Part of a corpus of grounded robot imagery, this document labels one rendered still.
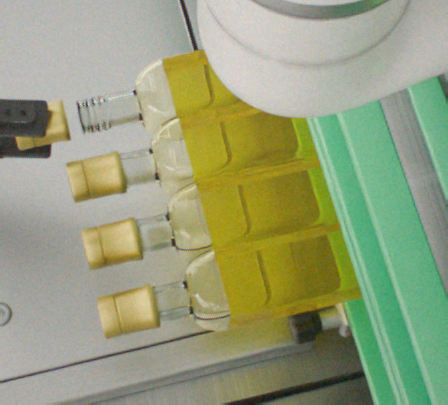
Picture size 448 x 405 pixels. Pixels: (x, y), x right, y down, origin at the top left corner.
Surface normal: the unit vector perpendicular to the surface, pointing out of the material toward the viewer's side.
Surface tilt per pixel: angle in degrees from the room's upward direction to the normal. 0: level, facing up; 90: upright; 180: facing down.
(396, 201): 90
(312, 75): 77
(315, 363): 90
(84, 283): 90
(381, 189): 90
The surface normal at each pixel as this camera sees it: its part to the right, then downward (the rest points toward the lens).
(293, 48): -0.09, 0.94
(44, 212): 0.04, -0.39
